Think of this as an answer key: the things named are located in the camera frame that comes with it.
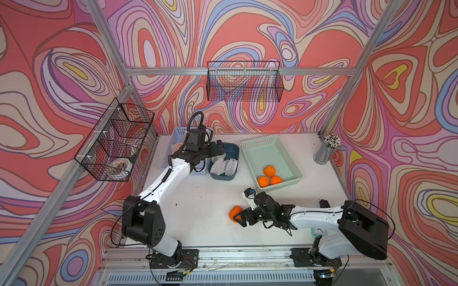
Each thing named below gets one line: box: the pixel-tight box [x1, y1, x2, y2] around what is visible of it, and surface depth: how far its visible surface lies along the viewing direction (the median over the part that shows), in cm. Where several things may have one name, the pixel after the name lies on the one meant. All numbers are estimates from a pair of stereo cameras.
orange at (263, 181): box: [257, 175, 269, 188], surface depth 93 cm
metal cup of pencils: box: [313, 134, 342, 166], surface depth 95 cm
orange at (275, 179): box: [270, 175, 283, 186], surface depth 94 cm
